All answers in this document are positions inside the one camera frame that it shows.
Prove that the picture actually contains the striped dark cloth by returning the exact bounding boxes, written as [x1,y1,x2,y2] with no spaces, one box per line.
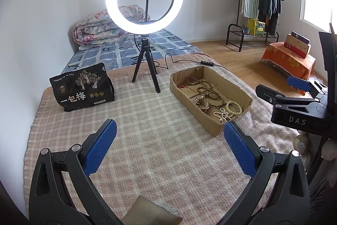
[308,178,337,225]

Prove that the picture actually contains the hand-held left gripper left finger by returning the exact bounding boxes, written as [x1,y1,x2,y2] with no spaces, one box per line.
[28,118,124,225]

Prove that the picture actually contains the black snack bag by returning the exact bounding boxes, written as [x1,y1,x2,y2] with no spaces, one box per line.
[49,63,115,112]

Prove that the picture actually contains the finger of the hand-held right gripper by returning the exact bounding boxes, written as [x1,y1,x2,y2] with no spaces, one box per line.
[255,84,328,112]
[286,76,328,99]

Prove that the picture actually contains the cream pearl necklace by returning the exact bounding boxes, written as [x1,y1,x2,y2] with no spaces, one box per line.
[213,107,233,125]

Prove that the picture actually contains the blue patterned bedsheet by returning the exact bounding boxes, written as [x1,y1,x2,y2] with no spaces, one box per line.
[62,28,204,75]

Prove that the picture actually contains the dark topped flat box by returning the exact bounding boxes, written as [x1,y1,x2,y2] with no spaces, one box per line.
[286,32,311,47]

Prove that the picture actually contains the olive cushion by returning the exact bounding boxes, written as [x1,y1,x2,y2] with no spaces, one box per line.
[122,195,183,225]

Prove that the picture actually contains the beige plush cloth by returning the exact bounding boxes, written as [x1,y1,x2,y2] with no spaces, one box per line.
[293,133,311,162]

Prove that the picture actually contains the tan box with red stripes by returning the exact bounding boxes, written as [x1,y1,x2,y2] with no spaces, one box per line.
[284,42,308,59]

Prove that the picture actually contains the pale yellow bead bracelet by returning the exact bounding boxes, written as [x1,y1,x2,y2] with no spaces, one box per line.
[226,101,243,116]

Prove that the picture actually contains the brown bangles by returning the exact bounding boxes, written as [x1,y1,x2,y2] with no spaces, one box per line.
[192,97,211,113]

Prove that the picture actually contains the pink plaid blanket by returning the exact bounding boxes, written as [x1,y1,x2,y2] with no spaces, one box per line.
[23,52,311,225]

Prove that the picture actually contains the orange cloth covered table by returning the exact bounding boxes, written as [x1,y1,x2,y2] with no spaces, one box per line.
[261,42,316,80]

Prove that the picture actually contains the black clothes rack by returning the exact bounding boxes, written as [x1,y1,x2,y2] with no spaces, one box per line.
[226,0,282,53]

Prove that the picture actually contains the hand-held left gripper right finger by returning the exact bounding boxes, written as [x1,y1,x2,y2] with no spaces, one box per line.
[218,121,311,225]

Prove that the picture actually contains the window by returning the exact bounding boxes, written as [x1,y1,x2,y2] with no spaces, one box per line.
[300,0,337,33]

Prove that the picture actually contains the black cable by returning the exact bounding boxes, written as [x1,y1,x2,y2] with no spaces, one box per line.
[133,35,229,71]

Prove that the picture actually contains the shallow cardboard box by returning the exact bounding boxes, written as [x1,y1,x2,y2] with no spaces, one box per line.
[169,65,253,138]

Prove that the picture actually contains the yellow crate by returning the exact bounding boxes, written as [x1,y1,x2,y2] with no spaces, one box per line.
[247,19,266,36]

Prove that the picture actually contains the floral folded quilt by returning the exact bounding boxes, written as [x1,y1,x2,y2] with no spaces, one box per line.
[73,5,150,47]

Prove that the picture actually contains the brown wooden bead necklace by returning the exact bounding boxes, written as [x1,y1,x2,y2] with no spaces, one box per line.
[184,77,225,107]

